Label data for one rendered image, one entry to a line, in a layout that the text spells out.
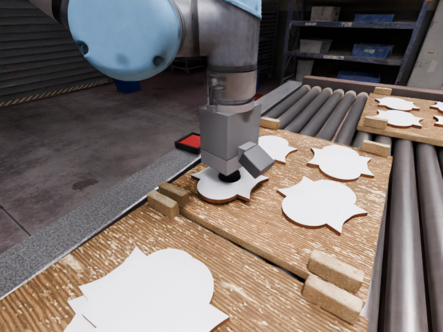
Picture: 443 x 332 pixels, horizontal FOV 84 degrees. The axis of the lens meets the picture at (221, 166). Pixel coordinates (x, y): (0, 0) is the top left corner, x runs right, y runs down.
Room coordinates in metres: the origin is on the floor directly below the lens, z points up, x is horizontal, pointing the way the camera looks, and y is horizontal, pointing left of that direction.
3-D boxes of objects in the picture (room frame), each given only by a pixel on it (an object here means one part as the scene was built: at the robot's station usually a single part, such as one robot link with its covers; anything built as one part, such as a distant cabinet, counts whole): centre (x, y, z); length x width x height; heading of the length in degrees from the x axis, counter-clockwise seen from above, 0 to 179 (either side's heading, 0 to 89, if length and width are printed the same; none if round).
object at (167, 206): (0.31, 0.10, 0.95); 0.06 x 0.02 x 0.03; 54
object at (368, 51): (4.20, -2.35, 0.72); 0.50 x 0.38 x 0.16; 48
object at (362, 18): (4.22, -2.22, 1.14); 0.50 x 0.38 x 0.11; 64
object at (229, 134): (0.37, -0.03, 1.05); 0.12 x 0.09 x 0.16; 46
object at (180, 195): (0.34, 0.08, 0.95); 0.06 x 0.02 x 0.03; 56
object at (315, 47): (4.68, -1.60, 0.74); 0.44 x 0.36 x 0.20; 41
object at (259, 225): (0.42, -0.14, 0.93); 0.41 x 0.35 x 0.02; 146
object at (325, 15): (4.68, -1.68, 1.20); 0.36 x 0.28 x 0.22; 43
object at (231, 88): (0.39, -0.01, 1.12); 0.08 x 0.08 x 0.05
